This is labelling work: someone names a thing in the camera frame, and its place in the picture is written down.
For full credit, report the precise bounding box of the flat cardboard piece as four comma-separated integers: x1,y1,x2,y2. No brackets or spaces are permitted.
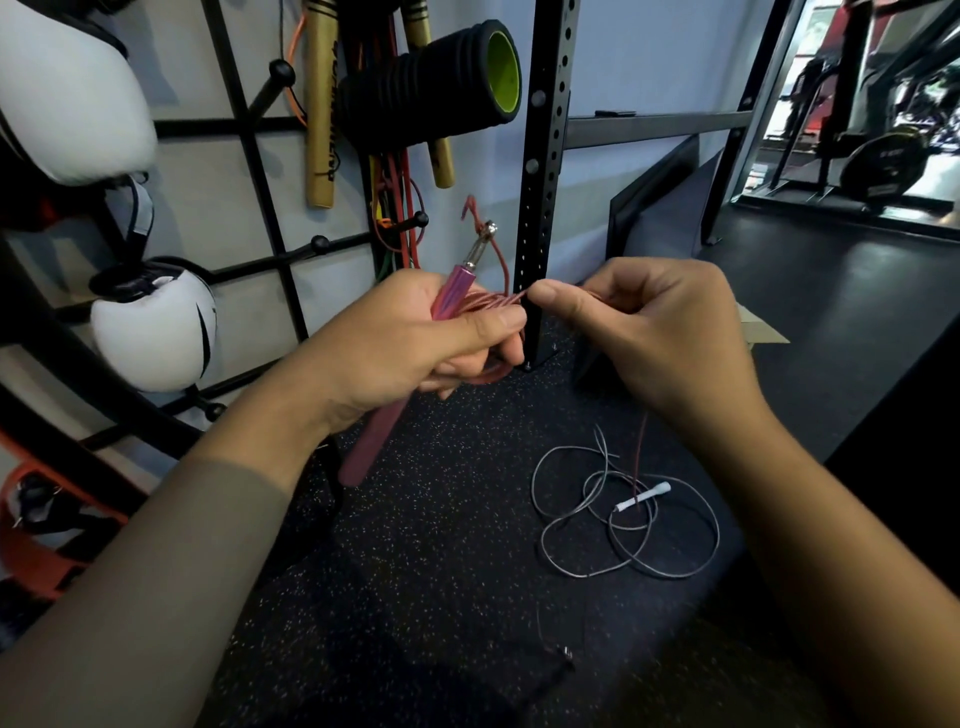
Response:
738,302,790,348

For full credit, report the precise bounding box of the black exercise machine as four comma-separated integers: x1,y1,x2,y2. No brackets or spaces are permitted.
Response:
764,0,960,213

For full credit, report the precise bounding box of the person's left forearm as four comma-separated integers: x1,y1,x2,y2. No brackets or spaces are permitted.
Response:
0,404,340,728

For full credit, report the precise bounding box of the white jump rope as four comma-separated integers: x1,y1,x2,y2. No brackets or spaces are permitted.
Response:
530,425,722,581

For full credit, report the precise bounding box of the large white boxing glove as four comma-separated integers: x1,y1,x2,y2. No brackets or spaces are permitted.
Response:
0,0,159,187

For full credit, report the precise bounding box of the small white boxing glove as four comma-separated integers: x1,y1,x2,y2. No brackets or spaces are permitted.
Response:
89,262,219,394

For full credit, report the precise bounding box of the person's right hand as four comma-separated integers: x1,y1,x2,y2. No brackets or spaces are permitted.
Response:
527,257,775,433

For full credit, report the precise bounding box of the grey folded floor mat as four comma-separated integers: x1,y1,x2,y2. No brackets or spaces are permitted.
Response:
605,134,708,264

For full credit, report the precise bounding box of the black foam roller green core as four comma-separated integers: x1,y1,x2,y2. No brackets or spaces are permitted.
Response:
335,20,523,155

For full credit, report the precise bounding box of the thin orange cord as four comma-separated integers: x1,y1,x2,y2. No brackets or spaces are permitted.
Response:
286,13,309,127

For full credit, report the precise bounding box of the orange strap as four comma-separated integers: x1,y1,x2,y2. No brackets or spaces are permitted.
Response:
0,431,130,601

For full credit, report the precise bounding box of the person's right forearm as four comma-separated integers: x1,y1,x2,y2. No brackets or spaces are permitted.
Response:
697,397,960,728

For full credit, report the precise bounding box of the long gold stick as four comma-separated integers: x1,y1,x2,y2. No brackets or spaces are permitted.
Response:
303,0,341,210

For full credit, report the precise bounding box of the red resistance bands bundle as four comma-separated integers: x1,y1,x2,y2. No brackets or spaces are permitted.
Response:
359,14,430,283

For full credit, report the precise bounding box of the pink jump rope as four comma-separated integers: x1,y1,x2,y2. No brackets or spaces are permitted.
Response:
337,194,654,676

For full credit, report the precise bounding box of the person's left hand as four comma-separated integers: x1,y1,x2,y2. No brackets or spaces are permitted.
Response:
299,268,529,437

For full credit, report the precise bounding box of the short gold stick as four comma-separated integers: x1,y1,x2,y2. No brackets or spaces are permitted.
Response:
401,0,457,190

